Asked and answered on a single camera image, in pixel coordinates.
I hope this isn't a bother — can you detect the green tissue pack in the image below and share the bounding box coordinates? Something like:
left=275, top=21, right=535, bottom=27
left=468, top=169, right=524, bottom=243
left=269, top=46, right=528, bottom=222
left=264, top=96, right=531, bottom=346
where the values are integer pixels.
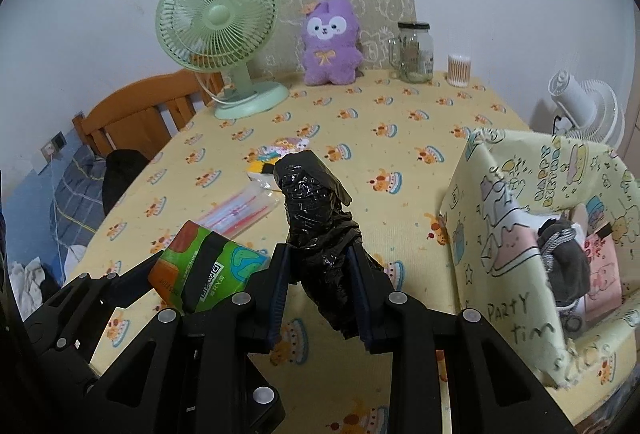
left=148, top=221, right=269, bottom=315

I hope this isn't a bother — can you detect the blue plaid bedding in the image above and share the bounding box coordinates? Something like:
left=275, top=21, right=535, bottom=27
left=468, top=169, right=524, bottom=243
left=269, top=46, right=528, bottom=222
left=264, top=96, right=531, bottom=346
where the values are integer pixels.
left=50, top=145, right=106, bottom=249

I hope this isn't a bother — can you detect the beige patterned board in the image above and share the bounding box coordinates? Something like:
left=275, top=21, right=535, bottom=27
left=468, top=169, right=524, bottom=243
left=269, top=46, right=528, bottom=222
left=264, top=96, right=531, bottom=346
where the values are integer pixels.
left=248, top=0, right=416, bottom=78

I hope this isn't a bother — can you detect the glass jar with lid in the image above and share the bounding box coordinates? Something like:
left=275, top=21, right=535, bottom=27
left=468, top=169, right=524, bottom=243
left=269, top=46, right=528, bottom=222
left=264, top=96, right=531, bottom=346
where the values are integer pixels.
left=388, top=22, right=434, bottom=83

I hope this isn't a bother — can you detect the black garbage bag roll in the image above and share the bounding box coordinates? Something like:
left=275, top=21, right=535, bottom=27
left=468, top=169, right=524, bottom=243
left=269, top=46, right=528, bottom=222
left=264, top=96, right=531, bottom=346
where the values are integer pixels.
left=273, top=150, right=363, bottom=339

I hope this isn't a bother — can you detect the orange wooden chair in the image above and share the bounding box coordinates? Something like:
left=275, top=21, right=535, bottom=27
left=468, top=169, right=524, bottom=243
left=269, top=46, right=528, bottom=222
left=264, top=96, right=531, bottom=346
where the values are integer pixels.
left=73, top=69, right=224, bottom=159

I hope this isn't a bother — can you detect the cotton swab container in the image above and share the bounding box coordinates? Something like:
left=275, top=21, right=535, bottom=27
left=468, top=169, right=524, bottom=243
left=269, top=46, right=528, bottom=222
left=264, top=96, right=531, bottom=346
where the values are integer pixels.
left=447, top=54, right=472, bottom=88

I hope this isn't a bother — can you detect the yellow cartoon tissue pack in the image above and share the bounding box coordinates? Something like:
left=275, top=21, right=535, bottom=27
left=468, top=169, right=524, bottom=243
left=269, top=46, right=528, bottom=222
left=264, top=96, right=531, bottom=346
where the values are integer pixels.
left=244, top=137, right=309, bottom=177

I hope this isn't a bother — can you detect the clear plastic straw pack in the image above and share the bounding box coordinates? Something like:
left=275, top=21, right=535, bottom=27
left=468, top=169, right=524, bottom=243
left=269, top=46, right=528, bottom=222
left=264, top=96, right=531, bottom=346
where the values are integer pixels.
left=195, top=181, right=280, bottom=239

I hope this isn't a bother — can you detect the black cloth on chair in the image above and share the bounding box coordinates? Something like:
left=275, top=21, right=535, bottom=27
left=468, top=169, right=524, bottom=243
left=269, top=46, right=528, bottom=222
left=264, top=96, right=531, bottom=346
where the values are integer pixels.
left=101, top=149, right=149, bottom=215

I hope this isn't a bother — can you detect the wall socket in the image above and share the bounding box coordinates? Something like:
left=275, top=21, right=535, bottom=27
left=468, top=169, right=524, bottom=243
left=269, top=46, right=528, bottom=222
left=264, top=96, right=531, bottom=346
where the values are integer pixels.
left=41, top=132, right=66, bottom=161

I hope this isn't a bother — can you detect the green desk fan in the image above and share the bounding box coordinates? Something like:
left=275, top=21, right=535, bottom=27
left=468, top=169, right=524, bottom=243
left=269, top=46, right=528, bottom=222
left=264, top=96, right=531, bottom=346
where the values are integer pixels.
left=155, top=0, right=288, bottom=120

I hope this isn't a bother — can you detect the purple plush toy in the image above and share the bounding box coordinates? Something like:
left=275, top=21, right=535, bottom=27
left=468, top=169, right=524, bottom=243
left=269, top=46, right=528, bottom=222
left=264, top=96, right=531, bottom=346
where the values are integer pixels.
left=302, top=0, right=363, bottom=86

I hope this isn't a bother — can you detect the white cloth on bed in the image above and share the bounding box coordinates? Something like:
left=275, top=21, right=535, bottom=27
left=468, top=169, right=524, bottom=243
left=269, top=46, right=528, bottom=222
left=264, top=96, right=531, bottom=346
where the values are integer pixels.
left=8, top=242, right=91, bottom=321

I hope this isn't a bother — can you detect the white standing fan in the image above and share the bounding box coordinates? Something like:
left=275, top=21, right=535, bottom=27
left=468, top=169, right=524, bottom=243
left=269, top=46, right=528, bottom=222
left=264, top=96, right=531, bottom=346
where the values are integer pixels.
left=533, top=69, right=625, bottom=150

